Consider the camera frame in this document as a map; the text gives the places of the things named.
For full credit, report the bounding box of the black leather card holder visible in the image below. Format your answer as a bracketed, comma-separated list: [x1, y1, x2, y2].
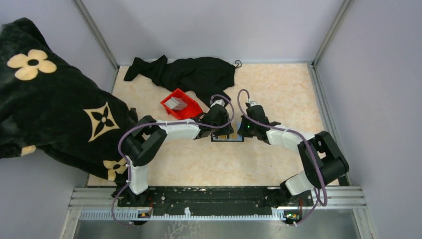
[211, 122, 244, 142]

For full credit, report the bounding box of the red plastic bin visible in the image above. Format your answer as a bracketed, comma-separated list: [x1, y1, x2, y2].
[160, 88, 203, 120]

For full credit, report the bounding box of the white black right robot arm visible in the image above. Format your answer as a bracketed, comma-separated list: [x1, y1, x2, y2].
[238, 103, 349, 205]

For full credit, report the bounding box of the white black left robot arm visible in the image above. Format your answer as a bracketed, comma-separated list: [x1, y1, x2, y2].
[118, 103, 233, 206]

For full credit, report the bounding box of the stack of silver cards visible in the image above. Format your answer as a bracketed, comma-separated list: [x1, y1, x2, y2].
[164, 97, 188, 111]

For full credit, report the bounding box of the black cloth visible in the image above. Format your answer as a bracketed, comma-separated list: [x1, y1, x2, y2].
[124, 55, 242, 107]

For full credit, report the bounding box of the black floral blanket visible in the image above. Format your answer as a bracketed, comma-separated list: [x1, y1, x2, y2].
[0, 18, 138, 183]

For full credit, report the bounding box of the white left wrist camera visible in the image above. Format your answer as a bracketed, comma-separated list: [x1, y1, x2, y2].
[210, 99, 225, 108]

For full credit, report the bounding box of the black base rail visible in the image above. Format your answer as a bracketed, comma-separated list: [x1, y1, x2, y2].
[112, 185, 313, 217]

